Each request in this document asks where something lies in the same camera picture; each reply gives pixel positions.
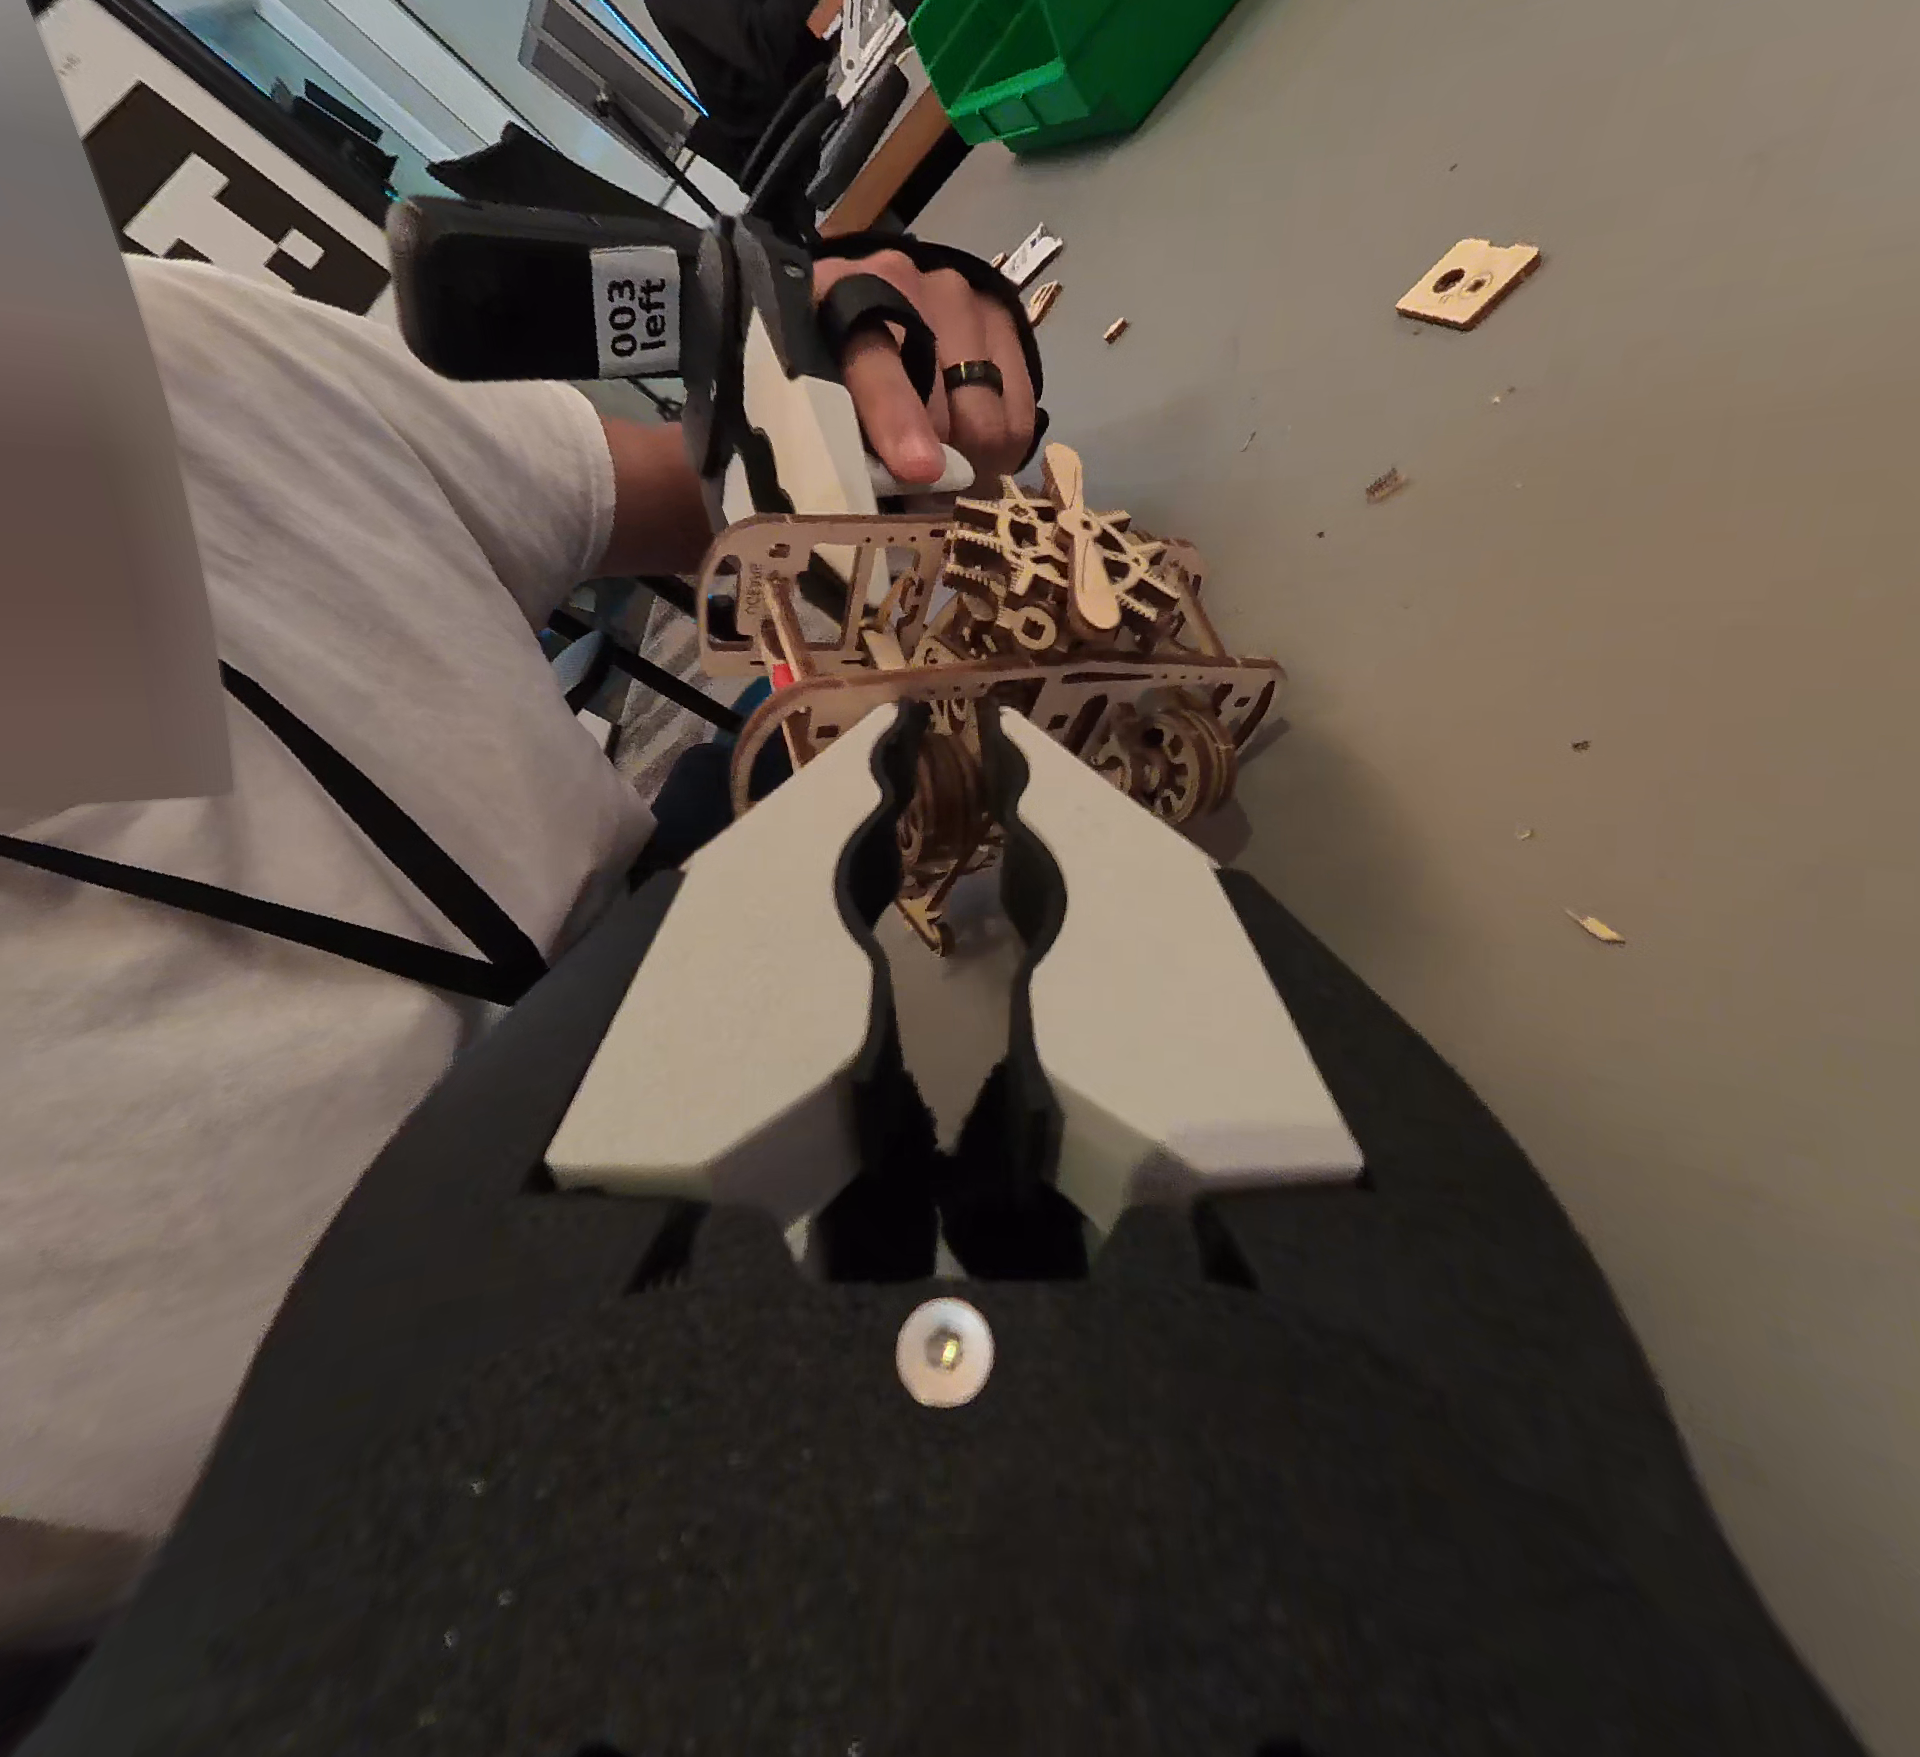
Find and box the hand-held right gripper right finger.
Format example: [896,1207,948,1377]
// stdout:
[959,706,1368,1277]

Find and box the person's left forearm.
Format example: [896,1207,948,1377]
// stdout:
[600,411,736,576]

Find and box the wooden model airplane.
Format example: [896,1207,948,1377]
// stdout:
[698,444,1290,956]

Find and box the black lanyard strap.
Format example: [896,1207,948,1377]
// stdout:
[0,659,549,1008]

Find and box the small square wooden piece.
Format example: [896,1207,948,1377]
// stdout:
[1397,239,1546,335]

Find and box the person's left hand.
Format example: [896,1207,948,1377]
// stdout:
[812,234,1048,494]

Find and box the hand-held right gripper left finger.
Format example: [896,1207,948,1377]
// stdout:
[543,702,945,1283]

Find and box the white sign with black marker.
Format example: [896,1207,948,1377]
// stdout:
[30,0,400,318]

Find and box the grey desk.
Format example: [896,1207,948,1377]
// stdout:
[812,0,1920,1757]

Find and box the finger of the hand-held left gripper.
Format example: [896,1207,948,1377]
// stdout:
[732,336,894,527]

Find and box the person's white shirt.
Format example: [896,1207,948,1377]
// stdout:
[0,256,662,1609]

